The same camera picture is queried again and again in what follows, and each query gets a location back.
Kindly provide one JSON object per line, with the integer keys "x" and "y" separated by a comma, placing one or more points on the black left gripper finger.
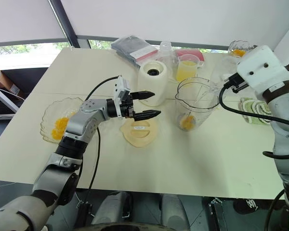
{"x": 148, "y": 114}
{"x": 143, "y": 94}

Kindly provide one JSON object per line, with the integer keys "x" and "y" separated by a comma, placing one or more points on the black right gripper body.
{"x": 237, "y": 83}

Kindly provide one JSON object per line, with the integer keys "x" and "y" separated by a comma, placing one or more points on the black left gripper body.
{"x": 128, "y": 107}

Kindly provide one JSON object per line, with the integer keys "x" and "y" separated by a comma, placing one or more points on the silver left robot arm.
{"x": 79, "y": 125}

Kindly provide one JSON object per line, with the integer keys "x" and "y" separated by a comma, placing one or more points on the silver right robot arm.
{"x": 287, "y": 134}

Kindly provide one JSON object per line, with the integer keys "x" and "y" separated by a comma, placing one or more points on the cream blender base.
{"x": 152, "y": 84}

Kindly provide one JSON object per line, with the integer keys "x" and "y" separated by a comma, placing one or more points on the cream blender lid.
{"x": 139, "y": 134}

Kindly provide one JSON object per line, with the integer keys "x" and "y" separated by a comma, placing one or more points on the green and white cloth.
{"x": 253, "y": 109}

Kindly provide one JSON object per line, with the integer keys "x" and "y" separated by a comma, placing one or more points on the small rippled glass bowl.
{"x": 236, "y": 47}

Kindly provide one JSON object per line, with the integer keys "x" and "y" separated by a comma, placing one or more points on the clear blender jar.
{"x": 197, "y": 106}

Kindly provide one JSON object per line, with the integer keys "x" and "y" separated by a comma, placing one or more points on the clear plastic bottle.
{"x": 167, "y": 53}

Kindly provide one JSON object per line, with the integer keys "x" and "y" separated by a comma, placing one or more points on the grey cloth in plastic bag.
{"x": 131, "y": 47}

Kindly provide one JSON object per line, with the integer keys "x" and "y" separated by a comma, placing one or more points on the measuring cup with yellow juice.
{"x": 186, "y": 69}

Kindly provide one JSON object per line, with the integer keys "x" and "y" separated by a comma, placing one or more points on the red flat packet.
{"x": 196, "y": 54}

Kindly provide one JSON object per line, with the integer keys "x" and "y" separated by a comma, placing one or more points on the wavy clear glass bowl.
{"x": 50, "y": 115}

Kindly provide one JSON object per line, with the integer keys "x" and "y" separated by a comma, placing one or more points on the grey rounded shape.
{"x": 110, "y": 209}

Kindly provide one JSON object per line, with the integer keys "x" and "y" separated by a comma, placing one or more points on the black metal stand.
{"x": 215, "y": 214}
{"x": 83, "y": 214}

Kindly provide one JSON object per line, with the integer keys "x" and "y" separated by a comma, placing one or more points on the black shoe with white print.
{"x": 250, "y": 205}

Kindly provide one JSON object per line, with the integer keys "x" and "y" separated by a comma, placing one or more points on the brown cardboard box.
{"x": 1, "y": 79}

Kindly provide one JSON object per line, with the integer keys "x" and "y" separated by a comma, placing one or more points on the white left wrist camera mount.
{"x": 119, "y": 89}

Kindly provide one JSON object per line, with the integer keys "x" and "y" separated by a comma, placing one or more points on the black window frame post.
{"x": 63, "y": 24}

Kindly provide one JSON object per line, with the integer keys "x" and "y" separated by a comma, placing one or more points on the white metal frame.
{"x": 2, "y": 103}

